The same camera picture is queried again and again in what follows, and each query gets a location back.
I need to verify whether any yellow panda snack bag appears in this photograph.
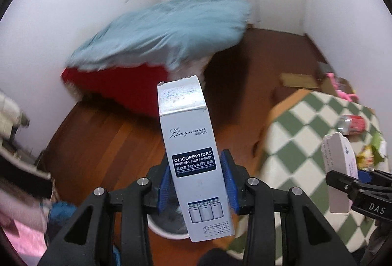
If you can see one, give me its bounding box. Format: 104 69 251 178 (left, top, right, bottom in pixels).
355 145 375 171

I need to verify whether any red soda can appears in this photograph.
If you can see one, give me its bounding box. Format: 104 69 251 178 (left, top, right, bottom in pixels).
336 115 366 136

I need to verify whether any blue jacket on floor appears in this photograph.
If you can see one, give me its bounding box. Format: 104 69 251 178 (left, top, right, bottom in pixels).
49 202 76 224

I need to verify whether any cardboard box on floor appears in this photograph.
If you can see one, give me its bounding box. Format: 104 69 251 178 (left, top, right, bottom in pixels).
280 73 319 90

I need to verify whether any light blue blanket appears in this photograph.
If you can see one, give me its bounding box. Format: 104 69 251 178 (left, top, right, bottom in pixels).
66 0 251 71

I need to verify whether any white round trash bin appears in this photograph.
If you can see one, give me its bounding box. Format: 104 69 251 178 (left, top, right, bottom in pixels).
147 214 189 240

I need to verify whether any white pink torn box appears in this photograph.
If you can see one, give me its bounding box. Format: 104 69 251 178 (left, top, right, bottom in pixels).
320 132 358 214

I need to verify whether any white coat on rack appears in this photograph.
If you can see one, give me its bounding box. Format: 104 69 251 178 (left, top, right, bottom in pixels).
0 92 30 140

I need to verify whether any round green checkered table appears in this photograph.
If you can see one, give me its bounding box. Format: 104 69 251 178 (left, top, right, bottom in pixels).
247 90 380 251

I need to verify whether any pink cloth pile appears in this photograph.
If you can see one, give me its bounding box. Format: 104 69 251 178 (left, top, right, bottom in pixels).
1 190 47 265

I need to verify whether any red bed sheet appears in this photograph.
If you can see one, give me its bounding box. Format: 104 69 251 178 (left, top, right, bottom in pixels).
61 64 168 117

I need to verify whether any white oligopeptides box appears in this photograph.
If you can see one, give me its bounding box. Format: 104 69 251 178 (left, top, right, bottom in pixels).
158 76 234 242

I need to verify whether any green cardboard box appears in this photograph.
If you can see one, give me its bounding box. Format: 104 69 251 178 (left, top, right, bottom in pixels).
371 131 387 165

